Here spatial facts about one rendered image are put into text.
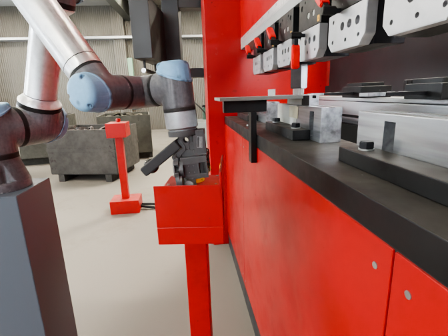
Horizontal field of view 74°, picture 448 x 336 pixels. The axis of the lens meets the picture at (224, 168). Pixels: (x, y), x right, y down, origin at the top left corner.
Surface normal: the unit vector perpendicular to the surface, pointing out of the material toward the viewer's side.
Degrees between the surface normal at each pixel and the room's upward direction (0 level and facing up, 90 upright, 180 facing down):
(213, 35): 90
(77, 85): 90
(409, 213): 0
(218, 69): 90
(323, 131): 90
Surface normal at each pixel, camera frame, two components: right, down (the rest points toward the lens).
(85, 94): -0.43, 0.22
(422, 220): -0.03, -0.97
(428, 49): -0.99, 0.06
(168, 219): -0.02, 0.25
